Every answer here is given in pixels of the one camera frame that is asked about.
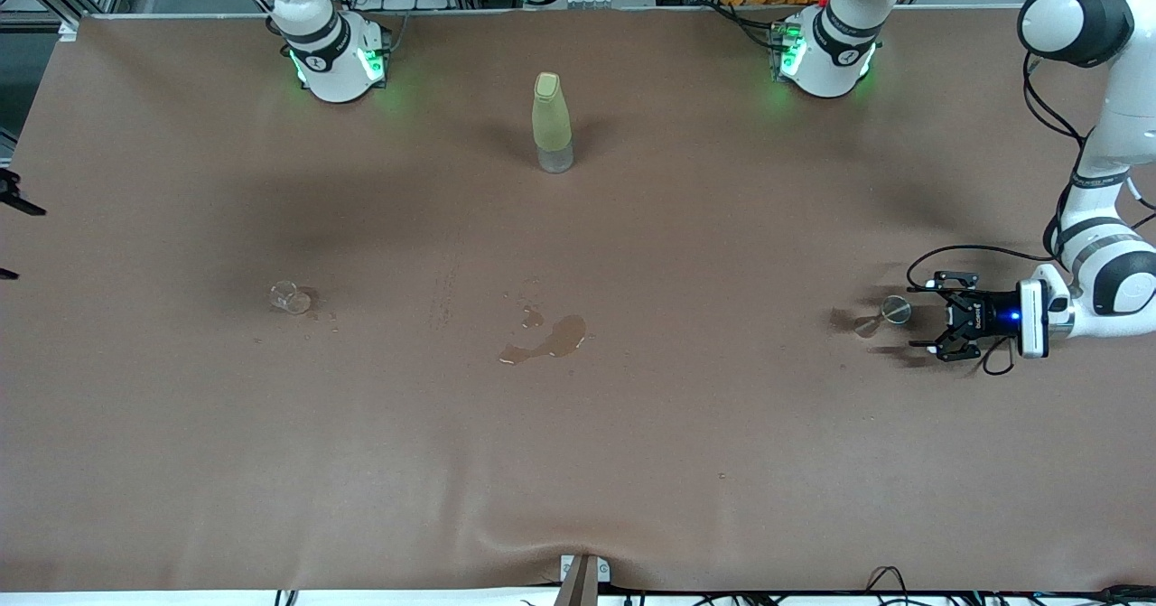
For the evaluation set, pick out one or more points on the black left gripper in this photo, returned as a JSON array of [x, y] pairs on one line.
[[986, 315]]

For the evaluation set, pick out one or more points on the metal hourglass shaker cup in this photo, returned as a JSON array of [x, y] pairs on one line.
[[896, 310]]

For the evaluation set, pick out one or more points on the clear glass measuring cup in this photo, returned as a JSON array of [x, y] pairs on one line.
[[291, 299]]

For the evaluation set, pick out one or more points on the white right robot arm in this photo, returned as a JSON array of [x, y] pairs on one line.
[[334, 73]]

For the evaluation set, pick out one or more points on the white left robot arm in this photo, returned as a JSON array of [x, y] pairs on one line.
[[1115, 136]]

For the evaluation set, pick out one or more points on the brown table mat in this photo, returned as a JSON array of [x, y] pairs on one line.
[[632, 452]]

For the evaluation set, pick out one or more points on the brown spilled liquid puddle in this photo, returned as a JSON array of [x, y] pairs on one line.
[[564, 335]]

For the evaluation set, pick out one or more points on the yellow-green bottle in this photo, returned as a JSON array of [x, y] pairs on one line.
[[551, 123]]

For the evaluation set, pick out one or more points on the grey metal table bracket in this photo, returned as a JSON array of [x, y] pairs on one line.
[[603, 570]]

